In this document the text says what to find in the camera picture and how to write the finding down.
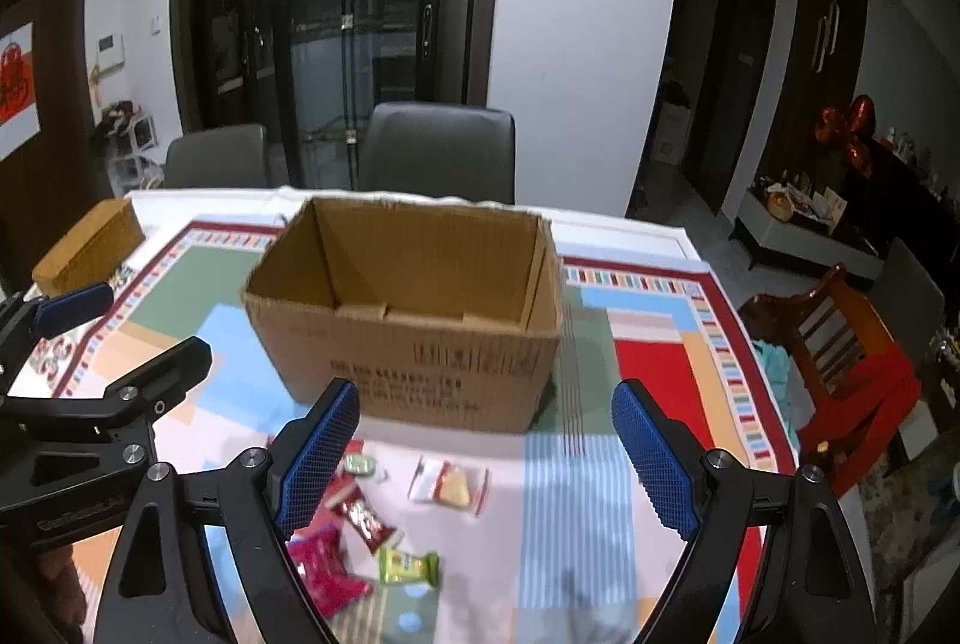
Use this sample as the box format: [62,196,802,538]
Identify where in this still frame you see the pink snack packet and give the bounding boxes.
[286,524,373,618]

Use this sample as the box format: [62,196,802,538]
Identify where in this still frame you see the dark red candy packet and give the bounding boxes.
[327,485,402,555]

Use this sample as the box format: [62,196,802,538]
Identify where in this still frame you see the pale green candy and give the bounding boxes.
[340,452,389,483]

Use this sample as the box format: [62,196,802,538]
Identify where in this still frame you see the light green candy packet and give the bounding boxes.
[376,546,441,589]

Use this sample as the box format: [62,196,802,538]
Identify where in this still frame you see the person's left hand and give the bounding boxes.
[37,545,88,642]

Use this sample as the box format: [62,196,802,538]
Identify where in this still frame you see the woven wicker box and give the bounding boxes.
[32,197,145,296]

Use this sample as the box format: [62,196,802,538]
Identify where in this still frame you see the teal cloth on chair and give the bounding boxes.
[752,341,799,447]

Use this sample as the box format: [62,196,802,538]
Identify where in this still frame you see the white shoe rack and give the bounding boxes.
[91,100,163,197]

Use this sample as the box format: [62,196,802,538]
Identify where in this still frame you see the red fu door poster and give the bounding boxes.
[0,22,41,160]

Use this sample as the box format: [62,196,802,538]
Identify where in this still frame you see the red wooden chair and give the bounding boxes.
[739,264,921,496]

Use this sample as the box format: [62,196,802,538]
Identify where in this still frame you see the grey chair left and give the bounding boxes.
[163,124,270,189]

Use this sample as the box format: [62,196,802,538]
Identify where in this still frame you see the grey chair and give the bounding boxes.
[358,101,516,206]
[163,124,270,189]

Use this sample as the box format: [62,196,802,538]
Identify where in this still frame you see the colourful patterned tablecloth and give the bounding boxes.
[24,184,804,644]

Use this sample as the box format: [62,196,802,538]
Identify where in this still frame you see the brown cardboard box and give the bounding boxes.
[241,197,563,435]

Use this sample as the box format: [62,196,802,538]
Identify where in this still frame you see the clear packet yellow cake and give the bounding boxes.
[407,456,490,517]

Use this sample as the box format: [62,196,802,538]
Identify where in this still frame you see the white low side table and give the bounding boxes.
[731,192,884,282]

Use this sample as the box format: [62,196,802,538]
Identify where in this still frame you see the grey chair centre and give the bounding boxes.
[358,101,516,206]

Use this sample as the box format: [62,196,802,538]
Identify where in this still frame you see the red foil balloons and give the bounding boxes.
[814,94,875,178]

